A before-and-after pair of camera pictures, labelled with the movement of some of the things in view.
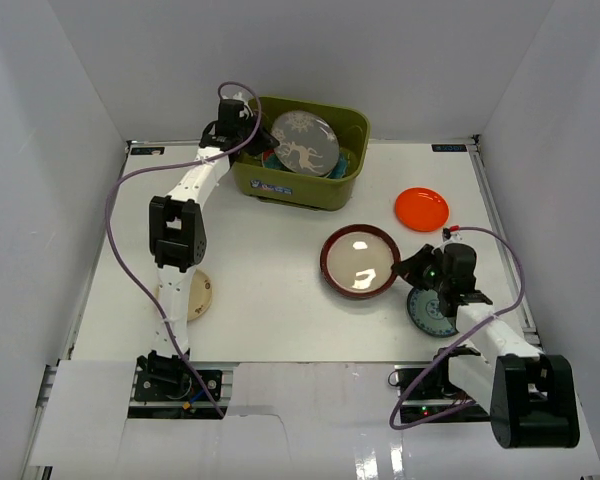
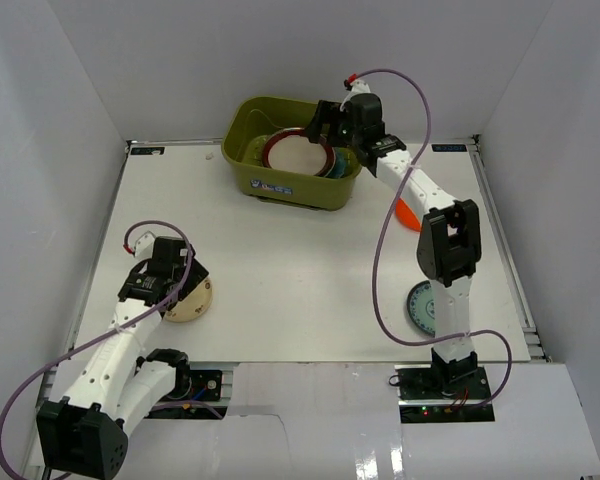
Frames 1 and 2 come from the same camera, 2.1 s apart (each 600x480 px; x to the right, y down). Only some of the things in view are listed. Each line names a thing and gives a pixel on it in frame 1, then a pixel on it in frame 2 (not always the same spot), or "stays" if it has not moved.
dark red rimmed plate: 357,262 -> 290,150
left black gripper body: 259,138 -> 195,273
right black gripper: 410,268 -> 327,113
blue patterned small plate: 424,309 stays
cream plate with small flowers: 199,296 stays
